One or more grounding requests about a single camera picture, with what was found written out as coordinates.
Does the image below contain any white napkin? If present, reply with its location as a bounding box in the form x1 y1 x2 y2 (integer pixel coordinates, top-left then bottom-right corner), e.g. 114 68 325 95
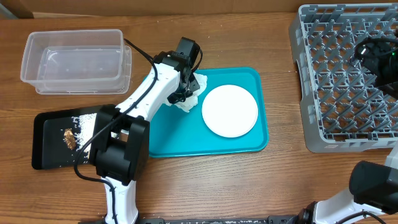
164 73 208 113

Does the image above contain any large white dinner plate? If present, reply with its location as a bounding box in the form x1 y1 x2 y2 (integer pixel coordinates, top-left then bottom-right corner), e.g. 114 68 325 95
201 85 259 138

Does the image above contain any brown food scrap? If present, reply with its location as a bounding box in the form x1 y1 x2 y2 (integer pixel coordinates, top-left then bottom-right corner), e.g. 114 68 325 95
63 128 76 150

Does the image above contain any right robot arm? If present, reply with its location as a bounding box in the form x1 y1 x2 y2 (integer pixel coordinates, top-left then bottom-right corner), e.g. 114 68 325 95
288 37 397 223

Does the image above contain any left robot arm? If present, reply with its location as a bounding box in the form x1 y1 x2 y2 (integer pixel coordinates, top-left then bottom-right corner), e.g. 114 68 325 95
88 49 203 223

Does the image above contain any grey dishwasher rack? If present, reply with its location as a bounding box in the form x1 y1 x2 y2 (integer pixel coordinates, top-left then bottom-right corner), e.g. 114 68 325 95
289 3 397 153

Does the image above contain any teal serving tray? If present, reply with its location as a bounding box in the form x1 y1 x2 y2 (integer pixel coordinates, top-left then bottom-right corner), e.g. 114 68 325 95
149 67 269 158

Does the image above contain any clear plastic storage bin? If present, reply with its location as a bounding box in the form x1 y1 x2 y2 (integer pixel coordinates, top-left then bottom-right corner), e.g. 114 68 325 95
20 29 132 95

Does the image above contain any pile of white rice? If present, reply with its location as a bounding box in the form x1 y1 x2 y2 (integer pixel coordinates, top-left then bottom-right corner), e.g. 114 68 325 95
61 113 96 151

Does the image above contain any black plastic tray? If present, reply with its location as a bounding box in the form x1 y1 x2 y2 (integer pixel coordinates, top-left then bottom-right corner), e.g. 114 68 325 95
32 105 116 170

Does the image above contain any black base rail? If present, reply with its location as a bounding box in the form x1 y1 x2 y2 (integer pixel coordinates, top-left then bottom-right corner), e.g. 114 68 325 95
134 215 299 224

